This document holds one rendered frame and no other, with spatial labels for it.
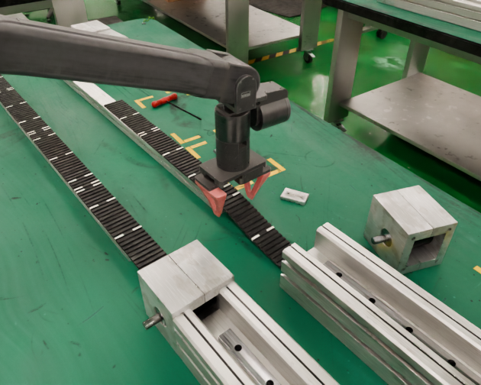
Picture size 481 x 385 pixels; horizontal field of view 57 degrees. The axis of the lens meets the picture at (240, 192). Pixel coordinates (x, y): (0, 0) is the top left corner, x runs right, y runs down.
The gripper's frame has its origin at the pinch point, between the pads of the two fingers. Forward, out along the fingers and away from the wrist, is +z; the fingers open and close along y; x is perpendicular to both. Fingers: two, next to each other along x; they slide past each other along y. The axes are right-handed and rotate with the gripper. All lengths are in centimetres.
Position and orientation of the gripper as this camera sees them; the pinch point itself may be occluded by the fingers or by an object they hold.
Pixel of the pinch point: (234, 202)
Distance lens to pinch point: 81.6
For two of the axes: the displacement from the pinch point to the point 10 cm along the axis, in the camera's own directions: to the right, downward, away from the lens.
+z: 0.0, 7.8, 6.2
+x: -6.3, -4.8, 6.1
